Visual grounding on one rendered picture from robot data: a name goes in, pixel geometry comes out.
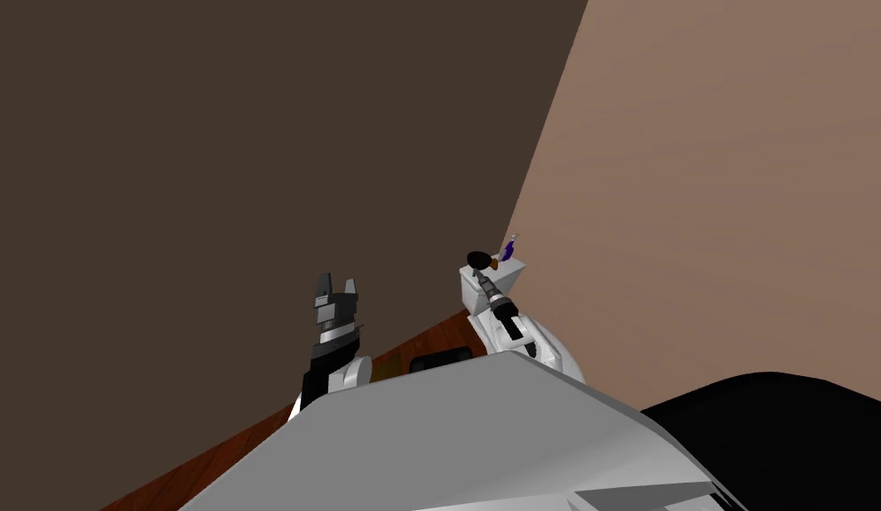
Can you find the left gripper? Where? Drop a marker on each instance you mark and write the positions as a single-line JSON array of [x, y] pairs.
[[338, 312]]

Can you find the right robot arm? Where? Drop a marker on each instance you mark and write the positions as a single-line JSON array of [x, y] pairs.
[[774, 440]]

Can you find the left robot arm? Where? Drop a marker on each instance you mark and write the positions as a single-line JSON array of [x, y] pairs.
[[332, 358]]

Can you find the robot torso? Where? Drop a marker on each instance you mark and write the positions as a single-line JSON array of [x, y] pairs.
[[468, 440]]

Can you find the white toilet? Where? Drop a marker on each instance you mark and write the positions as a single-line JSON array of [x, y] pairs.
[[546, 351]]

